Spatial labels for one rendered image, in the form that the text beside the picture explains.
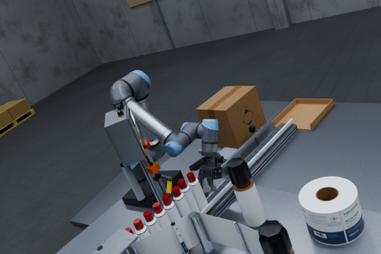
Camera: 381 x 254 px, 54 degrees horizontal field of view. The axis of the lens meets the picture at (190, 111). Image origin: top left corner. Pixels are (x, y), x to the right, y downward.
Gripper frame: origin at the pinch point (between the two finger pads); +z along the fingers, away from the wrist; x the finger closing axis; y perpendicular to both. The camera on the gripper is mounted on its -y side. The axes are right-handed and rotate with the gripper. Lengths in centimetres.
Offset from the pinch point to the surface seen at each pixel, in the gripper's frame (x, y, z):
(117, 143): -46, -3, -26
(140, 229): -37.5, 1.4, 7.9
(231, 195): 11.5, 6.0, 1.0
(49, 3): 280, -887, -298
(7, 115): 132, -733, -3
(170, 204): -23.1, 2.4, 0.1
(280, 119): 78, -12, -33
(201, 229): -23.1, 21.3, 5.8
